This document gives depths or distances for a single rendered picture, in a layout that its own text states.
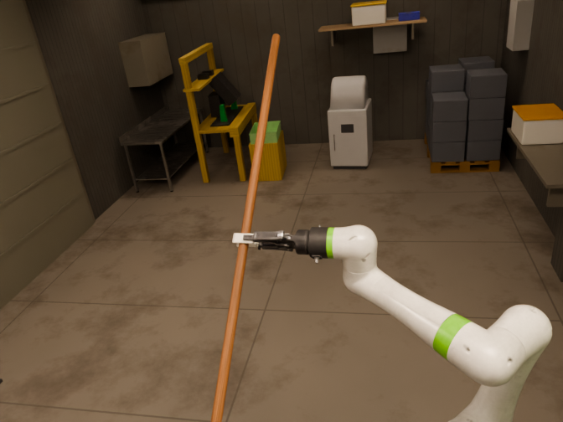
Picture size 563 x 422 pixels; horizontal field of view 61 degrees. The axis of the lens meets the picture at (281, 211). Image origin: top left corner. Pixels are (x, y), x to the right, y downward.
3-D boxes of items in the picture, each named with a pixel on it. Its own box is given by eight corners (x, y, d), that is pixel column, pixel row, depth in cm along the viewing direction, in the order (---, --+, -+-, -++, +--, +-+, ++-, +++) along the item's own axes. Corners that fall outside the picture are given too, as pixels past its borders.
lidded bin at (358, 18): (387, 19, 690) (387, -1, 678) (387, 23, 655) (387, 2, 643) (353, 23, 701) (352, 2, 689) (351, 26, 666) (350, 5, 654)
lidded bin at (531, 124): (565, 144, 403) (570, 116, 392) (519, 146, 411) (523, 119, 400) (550, 128, 440) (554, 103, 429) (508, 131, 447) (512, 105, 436)
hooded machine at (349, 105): (368, 170, 686) (365, 81, 630) (330, 170, 702) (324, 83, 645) (373, 154, 741) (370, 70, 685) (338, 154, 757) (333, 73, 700)
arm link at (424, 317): (461, 305, 124) (433, 329, 119) (458, 334, 131) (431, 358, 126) (359, 244, 150) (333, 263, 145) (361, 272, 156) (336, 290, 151)
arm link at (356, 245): (378, 217, 139) (374, 241, 130) (379, 250, 146) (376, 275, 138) (330, 216, 143) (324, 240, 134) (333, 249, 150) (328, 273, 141)
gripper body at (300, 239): (306, 249, 138) (275, 249, 141) (311, 258, 146) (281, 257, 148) (307, 225, 141) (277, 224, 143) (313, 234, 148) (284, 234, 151)
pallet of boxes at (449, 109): (498, 172, 636) (508, 74, 579) (430, 173, 655) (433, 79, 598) (482, 139, 746) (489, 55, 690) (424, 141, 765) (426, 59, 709)
